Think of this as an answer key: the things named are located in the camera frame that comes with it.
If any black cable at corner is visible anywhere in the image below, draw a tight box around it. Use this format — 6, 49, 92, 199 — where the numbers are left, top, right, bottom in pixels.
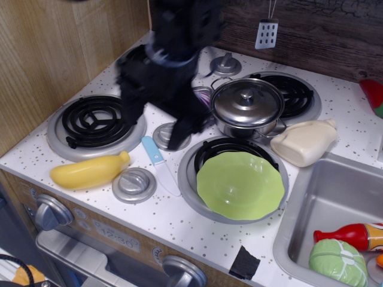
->
0, 254, 35, 285

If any right silver oven knob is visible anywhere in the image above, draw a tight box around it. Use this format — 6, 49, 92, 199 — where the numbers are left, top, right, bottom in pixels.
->
162, 255, 207, 287

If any green toy cabbage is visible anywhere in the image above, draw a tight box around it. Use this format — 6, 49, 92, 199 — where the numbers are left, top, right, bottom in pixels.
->
309, 239, 369, 286

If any green plastic plate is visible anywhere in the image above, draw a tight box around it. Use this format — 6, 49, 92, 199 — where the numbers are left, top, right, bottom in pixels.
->
196, 152, 285, 221

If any red green toy pepper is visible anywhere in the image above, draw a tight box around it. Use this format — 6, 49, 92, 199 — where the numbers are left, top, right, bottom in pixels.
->
359, 80, 382, 118

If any back left black burner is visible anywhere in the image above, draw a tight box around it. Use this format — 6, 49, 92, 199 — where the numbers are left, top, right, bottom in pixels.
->
115, 42, 199, 94

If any red toy ketchup bottle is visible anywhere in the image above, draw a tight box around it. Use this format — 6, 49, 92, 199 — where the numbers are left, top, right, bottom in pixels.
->
313, 223, 382, 252

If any silver front stove knob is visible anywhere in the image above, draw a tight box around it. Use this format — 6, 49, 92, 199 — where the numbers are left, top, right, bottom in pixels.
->
112, 167, 157, 204

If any steel sink basin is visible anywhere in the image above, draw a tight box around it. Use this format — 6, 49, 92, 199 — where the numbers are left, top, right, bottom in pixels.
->
273, 153, 382, 286

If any left silver oven knob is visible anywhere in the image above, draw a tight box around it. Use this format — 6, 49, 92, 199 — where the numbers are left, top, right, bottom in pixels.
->
35, 194, 74, 231

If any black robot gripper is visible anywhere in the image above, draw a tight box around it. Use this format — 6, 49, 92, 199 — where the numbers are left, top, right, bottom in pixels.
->
115, 45, 209, 150

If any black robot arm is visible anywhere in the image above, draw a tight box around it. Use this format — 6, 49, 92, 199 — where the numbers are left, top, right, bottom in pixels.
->
117, 1, 223, 150

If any purple striped toy onion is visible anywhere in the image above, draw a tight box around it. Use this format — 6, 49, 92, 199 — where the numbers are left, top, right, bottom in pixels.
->
193, 86, 212, 113

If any orange toy in sink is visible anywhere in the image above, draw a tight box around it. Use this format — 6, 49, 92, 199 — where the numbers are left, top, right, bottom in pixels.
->
376, 254, 383, 268

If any blue handled toy knife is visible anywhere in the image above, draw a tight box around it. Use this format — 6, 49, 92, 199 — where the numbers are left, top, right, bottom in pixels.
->
141, 136, 181, 197

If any silver oven knob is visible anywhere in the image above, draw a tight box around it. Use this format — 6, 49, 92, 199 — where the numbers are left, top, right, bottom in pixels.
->
162, 255, 207, 287
35, 194, 74, 231

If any black tape patch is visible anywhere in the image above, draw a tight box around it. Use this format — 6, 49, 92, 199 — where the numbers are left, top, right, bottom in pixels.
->
229, 246, 260, 280

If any back right black burner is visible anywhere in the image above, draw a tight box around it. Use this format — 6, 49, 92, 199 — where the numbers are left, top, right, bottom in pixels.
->
245, 71, 322, 126

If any hanging steel spatula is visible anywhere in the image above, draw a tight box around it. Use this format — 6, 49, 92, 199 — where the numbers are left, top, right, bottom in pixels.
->
254, 1, 279, 50

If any cream toy bottle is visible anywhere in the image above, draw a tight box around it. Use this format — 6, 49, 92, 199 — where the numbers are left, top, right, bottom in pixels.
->
270, 119, 338, 167

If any silver centre stove knob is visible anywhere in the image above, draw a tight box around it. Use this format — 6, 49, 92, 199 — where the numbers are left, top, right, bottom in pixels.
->
152, 123, 192, 151

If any orange toy at corner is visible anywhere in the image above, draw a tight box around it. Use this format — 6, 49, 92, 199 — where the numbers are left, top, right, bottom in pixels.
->
12, 265, 45, 286

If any silver oven door handle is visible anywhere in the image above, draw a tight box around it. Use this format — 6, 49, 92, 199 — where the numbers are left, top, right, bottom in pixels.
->
36, 230, 115, 286

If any silver stove knob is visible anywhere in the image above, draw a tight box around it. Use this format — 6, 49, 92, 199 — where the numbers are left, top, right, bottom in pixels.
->
209, 53, 242, 77
152, 123, 192, 151
112, 167, 157, 204

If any steel pot with lid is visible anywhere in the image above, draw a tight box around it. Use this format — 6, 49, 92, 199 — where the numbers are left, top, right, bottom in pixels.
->
209, 78, 287, 139

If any black burner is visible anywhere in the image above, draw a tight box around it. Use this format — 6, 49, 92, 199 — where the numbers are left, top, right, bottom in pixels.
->
245, 71, 322, 126
47, 94, 147, 162
115, 42, 199, 94
178, 136, 289, 225

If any front left black burner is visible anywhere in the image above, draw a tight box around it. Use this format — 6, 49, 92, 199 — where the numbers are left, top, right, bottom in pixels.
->
47, 94, 147, 162

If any front right black burner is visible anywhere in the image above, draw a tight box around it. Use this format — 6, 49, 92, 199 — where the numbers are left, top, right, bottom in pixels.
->
178, 136, 289, 225

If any yellow toy banana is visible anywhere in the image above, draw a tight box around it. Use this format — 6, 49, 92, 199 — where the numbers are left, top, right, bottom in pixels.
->
50, 151, 130, 190

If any silver back stove knob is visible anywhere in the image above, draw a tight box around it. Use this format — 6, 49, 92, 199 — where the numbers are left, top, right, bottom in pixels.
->
209, 53, 242, 77

